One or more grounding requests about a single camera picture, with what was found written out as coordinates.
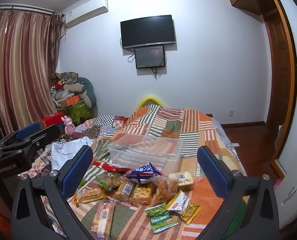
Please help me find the yellow chair back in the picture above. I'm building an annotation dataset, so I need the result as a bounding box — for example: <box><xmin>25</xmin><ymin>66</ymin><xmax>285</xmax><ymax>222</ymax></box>
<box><xmin>138</xmin><ymin>95</ymin><xmax>165</xmax><ymax>108</ymax></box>

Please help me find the clear round cookie bag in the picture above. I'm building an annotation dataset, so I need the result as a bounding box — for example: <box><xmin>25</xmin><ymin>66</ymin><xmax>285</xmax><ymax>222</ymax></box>
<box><xmin>95</xmin><ymin>172</ymin><xmax>125</xmax><ymax>191</ymax></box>

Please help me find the blue white snack packet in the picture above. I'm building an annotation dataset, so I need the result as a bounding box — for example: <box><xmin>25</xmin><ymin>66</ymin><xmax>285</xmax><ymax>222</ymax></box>
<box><xmin>124</xmin><ymin>162</ymin><xmax>163</xmax><ymax>185</ymax></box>

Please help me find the pink plush toy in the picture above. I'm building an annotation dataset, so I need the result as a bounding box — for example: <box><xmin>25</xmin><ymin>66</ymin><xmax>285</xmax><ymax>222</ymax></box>
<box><xmin>61</xmin><ymin>115</ymin><xmax>76</xmax><ymax>136</ymax></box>

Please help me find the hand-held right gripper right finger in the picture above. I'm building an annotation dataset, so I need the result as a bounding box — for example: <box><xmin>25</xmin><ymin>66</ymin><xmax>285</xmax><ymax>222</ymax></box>
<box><xmin>197</xmin><ymin>145</ymin><xmax>280</xmax><ymax>240</ymax></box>

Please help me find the clear wafer packet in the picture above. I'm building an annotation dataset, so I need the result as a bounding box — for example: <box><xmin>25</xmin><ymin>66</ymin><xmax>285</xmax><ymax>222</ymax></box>
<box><xmin>73</xmin><ymin>187</ymin><xmax>107</xmax><ymax>205</ymax></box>

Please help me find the clear sachima packet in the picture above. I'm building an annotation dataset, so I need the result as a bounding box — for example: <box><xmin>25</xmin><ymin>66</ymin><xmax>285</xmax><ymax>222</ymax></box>
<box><xmin>129</xmin><ymin>183</ymin><xmax>154</xmax><ymax>206</ymax></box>

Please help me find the white curtain rail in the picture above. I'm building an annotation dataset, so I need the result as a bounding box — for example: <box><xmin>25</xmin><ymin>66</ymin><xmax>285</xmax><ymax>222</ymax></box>
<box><xmin>0</xmin><ymin>3</ymin><xmax>63</xmax><ymax>15</ymax></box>

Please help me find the clear plastic bin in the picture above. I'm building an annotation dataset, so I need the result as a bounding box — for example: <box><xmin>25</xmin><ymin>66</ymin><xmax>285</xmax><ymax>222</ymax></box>
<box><xmin>108</xmin><ymin>133</ymin><xmax>184</xmax><ymax>176</ymax></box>

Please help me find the red box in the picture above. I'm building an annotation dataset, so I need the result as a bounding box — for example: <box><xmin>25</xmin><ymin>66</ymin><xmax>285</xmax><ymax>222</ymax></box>
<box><xmin>38</xmin><ymin>112</ymin><xmax>69</xmax><ymax>130</ymax></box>

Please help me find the red snack packet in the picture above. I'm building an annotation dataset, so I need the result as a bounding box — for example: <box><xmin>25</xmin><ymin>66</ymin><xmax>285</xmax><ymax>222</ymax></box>
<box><xmin>92</xmin><ymin>161</ymin><xmax>129</xmax><ymax>173</ymax></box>

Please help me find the long barcode biscuit packet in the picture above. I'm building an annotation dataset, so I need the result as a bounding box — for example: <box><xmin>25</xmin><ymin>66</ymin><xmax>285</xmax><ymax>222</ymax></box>
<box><xmin>92</xmin><ymin>201</ymin><xmax>115</xmax><ymax>237</ymax></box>

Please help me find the floral folded cloth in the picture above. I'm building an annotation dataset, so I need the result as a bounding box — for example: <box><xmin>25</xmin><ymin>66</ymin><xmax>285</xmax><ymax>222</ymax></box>
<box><xmin>54</xmin><ymin>72</ymin><xmax>79</xmax><ymax>86</ymax></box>

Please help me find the green pea packet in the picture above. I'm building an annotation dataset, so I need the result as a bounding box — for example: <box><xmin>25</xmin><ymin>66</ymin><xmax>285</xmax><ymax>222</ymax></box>
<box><xmin>150</xmin><ymin>215</ymin><xmax>178</xmax><ymax>234</ymax></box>
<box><xmin>145</xmin><ymin>203</ymin><xmax>170</xmax><ymax>218</ymax></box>

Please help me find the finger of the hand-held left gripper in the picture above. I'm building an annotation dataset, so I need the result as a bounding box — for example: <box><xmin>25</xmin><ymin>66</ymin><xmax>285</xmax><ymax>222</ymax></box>
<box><xmin>2</xmin><ymin>124</ymin><xmax>62</xmax><ymax>157</ymax></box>
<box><xmin>0</xmin><ymin>121</ymin><xmax>40</xmax><ymax>150</ymax></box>

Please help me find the sliced bread packet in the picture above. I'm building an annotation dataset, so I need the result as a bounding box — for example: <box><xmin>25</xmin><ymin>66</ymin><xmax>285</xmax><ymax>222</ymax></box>
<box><xmin>168</xmin><ymin>171</ymin><xmax>195</xmax><ymax>190</ymax></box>

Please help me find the striped patchwork blanket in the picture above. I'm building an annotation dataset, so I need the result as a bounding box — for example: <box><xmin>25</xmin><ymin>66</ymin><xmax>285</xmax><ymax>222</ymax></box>
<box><xmin>21</xmin><ymin>105</ymin><xmax>249</xmax><ymax>240</ymax></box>

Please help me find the wooden door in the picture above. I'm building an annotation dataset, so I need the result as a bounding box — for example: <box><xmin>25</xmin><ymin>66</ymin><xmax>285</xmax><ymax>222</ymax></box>
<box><xmin>263</xmin><ymin>7</ymin><xmax>297</xmax><ymax>170</ymax></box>

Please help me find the brown barcode biscuit packet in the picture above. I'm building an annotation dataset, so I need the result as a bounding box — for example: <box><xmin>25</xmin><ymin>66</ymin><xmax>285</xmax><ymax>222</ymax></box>
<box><xmin>115</xmin><ymin>180</ymin><xmax>135</xmax><ymax>202</ymax></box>

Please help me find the white air conditioner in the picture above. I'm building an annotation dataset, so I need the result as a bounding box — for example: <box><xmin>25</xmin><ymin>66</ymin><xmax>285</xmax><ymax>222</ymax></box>
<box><xmin>62</xmin><ymin>0</ymin><xmax>109</xmax><ymax>28</ymax></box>

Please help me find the small black wall monitor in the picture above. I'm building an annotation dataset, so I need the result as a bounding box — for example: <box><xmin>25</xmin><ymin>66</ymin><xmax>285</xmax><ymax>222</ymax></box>
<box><xmin>135</xmin><ymin>45</ymin><xmax>166</xmax><ymax>69</ymax></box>

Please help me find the striped red curtain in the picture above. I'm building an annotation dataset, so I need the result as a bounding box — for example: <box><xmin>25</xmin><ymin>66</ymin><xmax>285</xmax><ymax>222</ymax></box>
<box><xmin>0</xmin><ymin>7</ymin><xmax>64</xmax><ymax>137</ymax></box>

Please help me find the floral checkered quilt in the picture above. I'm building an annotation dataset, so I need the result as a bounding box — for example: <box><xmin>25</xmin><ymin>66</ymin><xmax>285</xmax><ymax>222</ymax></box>
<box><xmin>75</xmin><ymin>115</ymin><xmax>129</xmax><ymax>142</ymax></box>

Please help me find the large black wall television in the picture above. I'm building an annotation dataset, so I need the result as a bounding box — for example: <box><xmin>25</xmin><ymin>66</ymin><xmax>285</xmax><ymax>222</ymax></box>
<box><xmin>120</xmin><ymin>15</ymin><xmax>176</xmax><ymax>50</ymax></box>

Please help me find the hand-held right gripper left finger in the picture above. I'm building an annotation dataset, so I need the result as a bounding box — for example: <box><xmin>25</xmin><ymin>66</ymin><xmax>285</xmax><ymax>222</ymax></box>
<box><xmin>10</xmin><ymin>144</ymin><xmax>94</xmax><ymax>240</ymax></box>

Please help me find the yellow white snack packet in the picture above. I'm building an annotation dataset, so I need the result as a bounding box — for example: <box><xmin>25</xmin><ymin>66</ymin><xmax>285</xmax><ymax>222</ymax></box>
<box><xmin>165</xmin><ymin>190</ymin><xmax>201</xmax><ymax>225</ymax></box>

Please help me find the orange cardboard box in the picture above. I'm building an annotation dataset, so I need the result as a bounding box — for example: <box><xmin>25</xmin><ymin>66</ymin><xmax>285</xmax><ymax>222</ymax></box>
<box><xmin>59</xmin><ymin>95</ymin><xmax>80</xmax><ymax>107</ymax></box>

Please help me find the pile of clothes and boxes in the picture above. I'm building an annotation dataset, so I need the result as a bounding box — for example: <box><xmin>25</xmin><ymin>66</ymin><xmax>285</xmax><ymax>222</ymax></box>
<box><xmin>52</xmin><ymin>83</ymin><xmax>92</xmax><ymax>108</ymax></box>

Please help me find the orange spicy snack bag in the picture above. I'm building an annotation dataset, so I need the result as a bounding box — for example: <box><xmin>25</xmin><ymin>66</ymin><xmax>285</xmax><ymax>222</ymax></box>
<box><xmin>153</xmin><ymin>177</ymin><xmax>179</xmax><ymax>205</ymax></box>

